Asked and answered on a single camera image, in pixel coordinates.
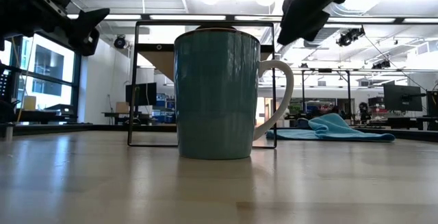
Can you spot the black aluminium rig frame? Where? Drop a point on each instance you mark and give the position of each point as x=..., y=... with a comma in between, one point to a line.
x=51, y=128

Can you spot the blue storage bins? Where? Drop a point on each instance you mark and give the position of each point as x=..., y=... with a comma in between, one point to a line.
x=165, y=107

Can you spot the yellow box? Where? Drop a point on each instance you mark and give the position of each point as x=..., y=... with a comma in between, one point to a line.
x=29, y=103

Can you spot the black computer monitor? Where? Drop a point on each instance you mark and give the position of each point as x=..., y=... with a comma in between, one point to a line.
x=143, y=94
x=433, y=103
x=402, y=98

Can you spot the black framed window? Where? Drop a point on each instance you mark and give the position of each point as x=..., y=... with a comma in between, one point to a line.
x=76, y=94

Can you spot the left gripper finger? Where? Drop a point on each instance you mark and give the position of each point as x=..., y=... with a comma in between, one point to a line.
x=87, y=32

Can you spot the wooden shelf black frame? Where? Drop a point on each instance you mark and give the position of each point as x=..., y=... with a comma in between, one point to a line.
x=150, y=47

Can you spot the blue microfibre cloth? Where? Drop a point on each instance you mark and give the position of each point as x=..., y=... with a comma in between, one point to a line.
x=328, y=128

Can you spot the round black ceiling camera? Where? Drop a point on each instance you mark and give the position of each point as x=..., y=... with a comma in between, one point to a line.
x=120, y=41

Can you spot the brown cardboard box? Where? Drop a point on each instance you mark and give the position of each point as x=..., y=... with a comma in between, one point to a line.
x=122, y=107

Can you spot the silver post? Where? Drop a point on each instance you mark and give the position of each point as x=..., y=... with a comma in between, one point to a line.
x=9, y=132

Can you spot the background desk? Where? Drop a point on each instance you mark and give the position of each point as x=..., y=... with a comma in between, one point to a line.
x=119, y=114

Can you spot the black desk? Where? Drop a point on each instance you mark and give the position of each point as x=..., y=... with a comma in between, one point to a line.
x=41, y=116

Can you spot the black ceiling spotlight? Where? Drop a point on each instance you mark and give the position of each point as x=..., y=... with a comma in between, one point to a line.
x=381, y=64
x=349, y=37

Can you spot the black background rig stand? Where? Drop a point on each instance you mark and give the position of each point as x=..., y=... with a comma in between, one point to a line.
x=325, y=70

